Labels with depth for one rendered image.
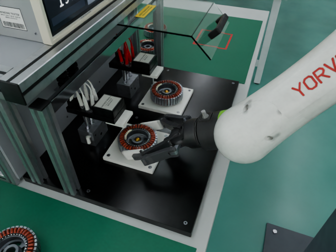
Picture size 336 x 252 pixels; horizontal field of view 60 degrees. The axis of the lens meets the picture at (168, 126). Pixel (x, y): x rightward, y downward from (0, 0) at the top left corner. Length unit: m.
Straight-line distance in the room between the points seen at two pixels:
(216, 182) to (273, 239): 0.85
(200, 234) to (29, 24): 0.59
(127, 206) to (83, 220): 0.11
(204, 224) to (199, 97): 0.47
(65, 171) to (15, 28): 0.32
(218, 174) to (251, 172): 1.01
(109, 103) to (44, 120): 0.23
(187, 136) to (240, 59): 0.69
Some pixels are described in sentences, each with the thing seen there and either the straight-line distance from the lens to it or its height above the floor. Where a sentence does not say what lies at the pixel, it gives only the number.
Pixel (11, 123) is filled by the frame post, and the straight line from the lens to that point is 0.70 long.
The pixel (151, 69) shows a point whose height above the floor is 0.90.
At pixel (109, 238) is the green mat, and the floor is 0.75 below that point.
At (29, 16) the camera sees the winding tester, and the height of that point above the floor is 1.17.
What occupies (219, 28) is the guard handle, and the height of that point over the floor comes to 1.06.
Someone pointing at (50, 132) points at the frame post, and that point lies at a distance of 0.63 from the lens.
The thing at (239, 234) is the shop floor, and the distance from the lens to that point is 1.60.
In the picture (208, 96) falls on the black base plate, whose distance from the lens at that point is 1.05.
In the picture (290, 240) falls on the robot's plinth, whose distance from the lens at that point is 1.64.
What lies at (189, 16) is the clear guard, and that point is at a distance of 0.87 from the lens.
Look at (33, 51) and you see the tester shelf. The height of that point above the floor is 1.11.
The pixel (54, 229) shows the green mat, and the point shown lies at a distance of 0.78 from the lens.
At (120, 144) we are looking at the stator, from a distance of 0.81.
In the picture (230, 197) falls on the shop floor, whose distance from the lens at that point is 1.70.
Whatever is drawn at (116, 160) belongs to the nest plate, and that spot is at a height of 0.78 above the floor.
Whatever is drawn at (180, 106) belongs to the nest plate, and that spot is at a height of 0.78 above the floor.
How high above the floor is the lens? 1.40
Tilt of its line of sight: 43 degrees down
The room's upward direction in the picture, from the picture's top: straight up
